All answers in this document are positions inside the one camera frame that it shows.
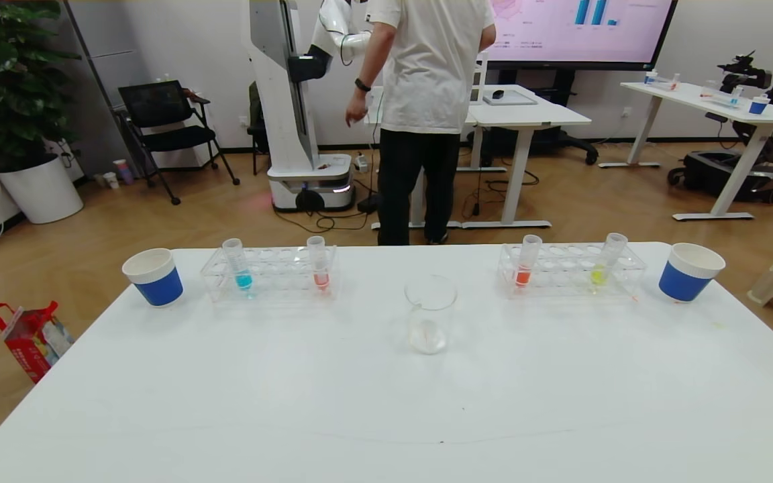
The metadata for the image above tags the test tube with pink-red pigment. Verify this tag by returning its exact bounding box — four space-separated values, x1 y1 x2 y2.
307 235 331 290

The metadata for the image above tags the test tube with yellow pigment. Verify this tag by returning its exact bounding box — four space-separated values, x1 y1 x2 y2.
590 233 629 286

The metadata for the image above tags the clear glass beaker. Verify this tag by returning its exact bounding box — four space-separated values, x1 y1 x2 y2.
405 274 458 355

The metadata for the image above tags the clear acrylic test tube rack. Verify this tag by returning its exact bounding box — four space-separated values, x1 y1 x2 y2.
200 246 338 303
498 241 648 298

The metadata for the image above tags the test tube with orange-red pigment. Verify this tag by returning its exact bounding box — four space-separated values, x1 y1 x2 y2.
515 235 543 288

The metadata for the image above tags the test tube with blue pigment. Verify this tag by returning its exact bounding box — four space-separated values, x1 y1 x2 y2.
222 238 254 291

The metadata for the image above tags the white mobile robot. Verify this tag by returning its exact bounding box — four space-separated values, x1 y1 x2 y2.
241 0 387 213

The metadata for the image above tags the person in white shirt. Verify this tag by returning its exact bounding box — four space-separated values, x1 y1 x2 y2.
345 0 497 246

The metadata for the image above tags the white drawer organizer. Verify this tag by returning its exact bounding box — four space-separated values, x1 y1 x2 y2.
471 50 489 105

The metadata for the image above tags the grey flat tray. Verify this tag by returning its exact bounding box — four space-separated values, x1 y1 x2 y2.
483 89 539 106

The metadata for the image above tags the black display stand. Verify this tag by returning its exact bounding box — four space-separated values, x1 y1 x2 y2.
467 67 599 166

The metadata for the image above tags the blue and white paper cup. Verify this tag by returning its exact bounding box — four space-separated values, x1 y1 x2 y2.
659 243 726 303
122 248 184 307

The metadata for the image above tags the black folding chair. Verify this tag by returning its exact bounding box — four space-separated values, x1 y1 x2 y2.
117 80 241 205

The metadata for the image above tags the clear rack with small tubes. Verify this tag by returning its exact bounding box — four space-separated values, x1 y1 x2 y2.
701 80 744 108
644 69 682 91

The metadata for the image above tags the green plant in white pot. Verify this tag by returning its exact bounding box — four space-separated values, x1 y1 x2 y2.
0 0 85 225

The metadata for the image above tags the red shopping bag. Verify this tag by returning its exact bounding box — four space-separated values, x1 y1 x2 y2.
0 301 74 384

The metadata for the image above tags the large wall display screen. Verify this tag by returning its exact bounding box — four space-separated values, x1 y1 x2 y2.
479 0 679 71

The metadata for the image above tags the black camera rig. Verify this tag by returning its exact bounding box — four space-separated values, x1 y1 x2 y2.
717 50 773 91

